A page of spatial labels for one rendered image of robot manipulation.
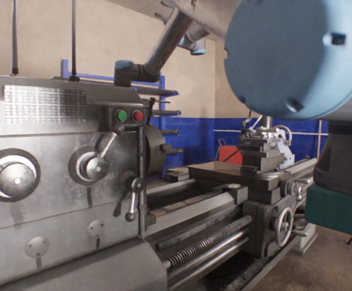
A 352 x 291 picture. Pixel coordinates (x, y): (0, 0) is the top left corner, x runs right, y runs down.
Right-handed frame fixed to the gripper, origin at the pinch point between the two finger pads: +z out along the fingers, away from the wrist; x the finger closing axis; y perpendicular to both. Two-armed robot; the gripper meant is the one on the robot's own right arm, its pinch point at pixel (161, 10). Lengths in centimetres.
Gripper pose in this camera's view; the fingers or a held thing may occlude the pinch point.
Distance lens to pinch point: 135.9
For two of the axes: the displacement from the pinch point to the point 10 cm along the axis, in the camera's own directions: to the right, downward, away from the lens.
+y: 4.6, 7.9, -4.0
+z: -7.2, 0.7, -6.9
